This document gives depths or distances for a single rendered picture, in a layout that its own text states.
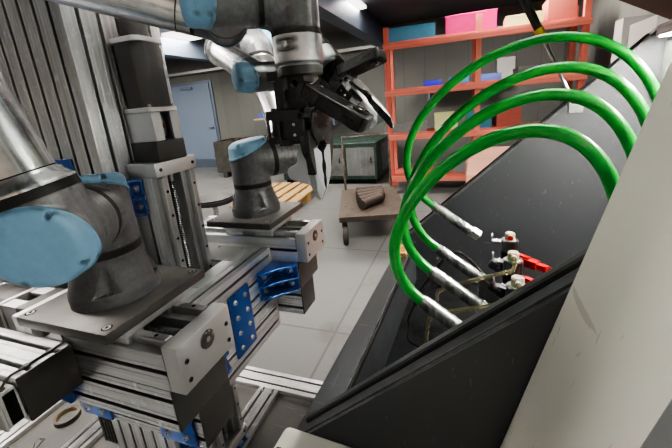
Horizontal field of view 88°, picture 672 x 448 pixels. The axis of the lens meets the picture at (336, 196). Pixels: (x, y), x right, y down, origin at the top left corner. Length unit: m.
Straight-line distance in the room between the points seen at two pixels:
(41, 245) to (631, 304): 0.58
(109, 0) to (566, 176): 0.97
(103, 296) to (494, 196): 0.87
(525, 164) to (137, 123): 0.93
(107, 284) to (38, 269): 0.17
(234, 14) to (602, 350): 0.52
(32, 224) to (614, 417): 0.57
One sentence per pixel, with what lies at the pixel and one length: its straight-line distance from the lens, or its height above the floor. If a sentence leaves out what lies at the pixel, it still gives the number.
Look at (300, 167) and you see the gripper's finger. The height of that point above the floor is 1.25.
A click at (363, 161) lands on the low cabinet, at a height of 0.39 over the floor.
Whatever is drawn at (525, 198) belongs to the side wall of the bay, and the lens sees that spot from 0.98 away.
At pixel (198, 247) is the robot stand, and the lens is 1.03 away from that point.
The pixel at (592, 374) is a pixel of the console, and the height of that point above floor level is 1.19.
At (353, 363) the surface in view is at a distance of 0.61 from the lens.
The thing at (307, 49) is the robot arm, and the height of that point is 1.43.
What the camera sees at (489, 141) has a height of 1.30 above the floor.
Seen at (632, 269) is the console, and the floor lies 1.25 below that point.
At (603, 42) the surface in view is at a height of 1.40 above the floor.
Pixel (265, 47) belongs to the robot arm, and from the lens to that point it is 1.30.
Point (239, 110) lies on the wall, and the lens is 8.96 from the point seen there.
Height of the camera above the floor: 1.35
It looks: 15 degrees down
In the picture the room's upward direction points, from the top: 5 degrees counter-clockwise
